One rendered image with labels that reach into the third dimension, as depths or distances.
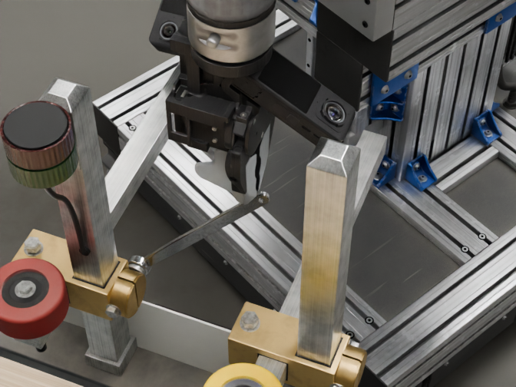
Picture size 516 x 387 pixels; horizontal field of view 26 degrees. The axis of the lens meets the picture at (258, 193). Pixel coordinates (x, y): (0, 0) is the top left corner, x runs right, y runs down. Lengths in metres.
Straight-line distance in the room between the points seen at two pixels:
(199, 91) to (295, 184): 1.13
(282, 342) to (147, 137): 0.33
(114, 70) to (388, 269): 0.95
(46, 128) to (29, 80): 1.71
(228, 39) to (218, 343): 0.44
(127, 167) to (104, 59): 1.41
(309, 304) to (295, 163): 1.13
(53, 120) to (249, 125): 0.17
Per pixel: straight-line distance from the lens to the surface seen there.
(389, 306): 1.97
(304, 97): 0.99
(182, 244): 1.18
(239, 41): 0.93
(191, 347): 1.28
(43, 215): 2.39
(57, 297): 1.14
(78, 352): 1.34
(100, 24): 2.79
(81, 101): 0.99
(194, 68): 0.99
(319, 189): 0.92
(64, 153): 0.96
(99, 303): 1.20
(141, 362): 1.33
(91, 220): 1.09
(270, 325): 1.15
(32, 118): 0.97
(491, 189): 2.16
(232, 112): 1.00
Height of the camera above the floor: 1.83
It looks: 50 degrees down
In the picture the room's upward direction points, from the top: straight up
